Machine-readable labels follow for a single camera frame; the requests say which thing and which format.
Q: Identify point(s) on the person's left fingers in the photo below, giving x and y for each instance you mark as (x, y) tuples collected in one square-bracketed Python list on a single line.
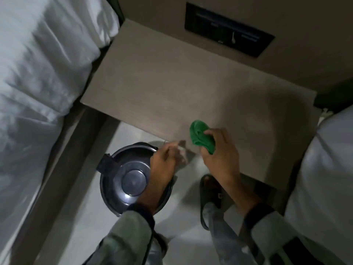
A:
[(173, 148)]

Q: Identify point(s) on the black slide sandal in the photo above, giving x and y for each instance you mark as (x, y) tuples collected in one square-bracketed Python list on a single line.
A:
[(211, 194)]

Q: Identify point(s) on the clear plastic wrapper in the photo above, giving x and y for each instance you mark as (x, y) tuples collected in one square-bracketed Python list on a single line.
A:
[(184, 155)]

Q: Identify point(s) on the green cleaning cloth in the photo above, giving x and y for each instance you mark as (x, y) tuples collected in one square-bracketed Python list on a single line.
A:
[(199, 133)]

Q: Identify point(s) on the beige wooden bed frame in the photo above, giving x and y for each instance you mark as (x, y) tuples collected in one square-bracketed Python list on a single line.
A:
[(58, 184)]

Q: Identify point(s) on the black round waste bin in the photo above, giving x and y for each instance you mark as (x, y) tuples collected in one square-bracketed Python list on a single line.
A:
[(124, 179)]

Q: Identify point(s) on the person's left hand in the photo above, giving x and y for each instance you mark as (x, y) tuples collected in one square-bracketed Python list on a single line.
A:
[(162, 168)]

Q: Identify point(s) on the white bed duvet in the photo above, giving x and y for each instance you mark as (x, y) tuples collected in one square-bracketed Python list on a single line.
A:
[(325, 173), (35, 93)]

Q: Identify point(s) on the person's left forearm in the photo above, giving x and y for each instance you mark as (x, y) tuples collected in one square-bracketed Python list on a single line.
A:
[(132, 231)]

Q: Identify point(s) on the person's right forearm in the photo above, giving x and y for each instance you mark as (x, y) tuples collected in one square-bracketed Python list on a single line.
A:
[(264, 223)]

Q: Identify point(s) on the black wall control panel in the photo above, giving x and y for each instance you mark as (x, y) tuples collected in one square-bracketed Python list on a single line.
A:
[(229, 27)]

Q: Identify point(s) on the person's right hand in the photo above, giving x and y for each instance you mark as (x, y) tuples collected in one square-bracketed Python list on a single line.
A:
[(223, 160)]

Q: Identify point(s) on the person's right thumb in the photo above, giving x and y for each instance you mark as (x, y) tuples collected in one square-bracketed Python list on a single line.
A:
[(211, 132)]

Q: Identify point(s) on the person's grey trouser leg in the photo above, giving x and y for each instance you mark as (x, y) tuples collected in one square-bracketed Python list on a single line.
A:
[(160, 247), (224, 240)]

